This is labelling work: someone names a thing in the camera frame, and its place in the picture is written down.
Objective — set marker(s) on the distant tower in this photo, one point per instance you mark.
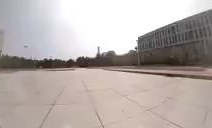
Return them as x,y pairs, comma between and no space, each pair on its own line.
98,51

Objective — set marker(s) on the pole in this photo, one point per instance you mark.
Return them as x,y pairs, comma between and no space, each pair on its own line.
138,53

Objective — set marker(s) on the grey concrete slab plaza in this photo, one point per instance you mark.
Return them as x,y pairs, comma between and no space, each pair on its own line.
94,96

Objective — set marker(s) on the row of dark trees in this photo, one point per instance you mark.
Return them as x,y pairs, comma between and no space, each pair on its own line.
60,62

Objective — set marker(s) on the low raised concrete ledge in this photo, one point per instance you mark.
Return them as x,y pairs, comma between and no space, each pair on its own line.
174,72

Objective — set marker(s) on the long grey building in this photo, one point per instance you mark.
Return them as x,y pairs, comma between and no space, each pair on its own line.
184,40

